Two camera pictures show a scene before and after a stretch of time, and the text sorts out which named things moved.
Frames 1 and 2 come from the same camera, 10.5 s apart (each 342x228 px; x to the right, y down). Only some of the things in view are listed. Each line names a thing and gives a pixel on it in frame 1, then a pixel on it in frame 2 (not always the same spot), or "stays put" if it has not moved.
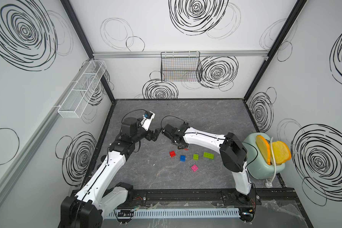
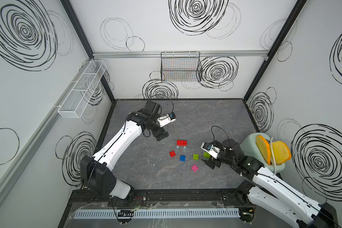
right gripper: x=182 y=147 to x=213 y=160
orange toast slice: x=263 y=147 stays put
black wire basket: x=181 y=66 stays put
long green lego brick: x=210 y=156 stays put
